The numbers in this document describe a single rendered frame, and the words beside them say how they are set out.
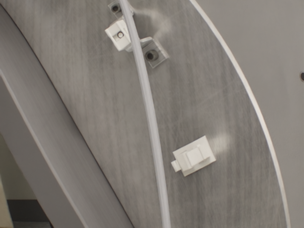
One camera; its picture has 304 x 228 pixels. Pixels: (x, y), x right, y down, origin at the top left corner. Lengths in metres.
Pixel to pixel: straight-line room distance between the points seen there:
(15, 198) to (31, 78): 5.55
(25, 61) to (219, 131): 0.12
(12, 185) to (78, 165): 5.55
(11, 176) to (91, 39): 5.54
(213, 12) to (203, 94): 0.05
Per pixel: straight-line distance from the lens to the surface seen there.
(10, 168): 6.59
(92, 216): 1.04
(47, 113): 1.06
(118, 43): 1.03
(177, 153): 1.05
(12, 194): 6.61
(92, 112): 1.07
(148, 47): 1.04
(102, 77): 1.06
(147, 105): 1.01
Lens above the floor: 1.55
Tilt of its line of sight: 10 degrees down
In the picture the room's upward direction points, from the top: 6 degrees counter-clockwise
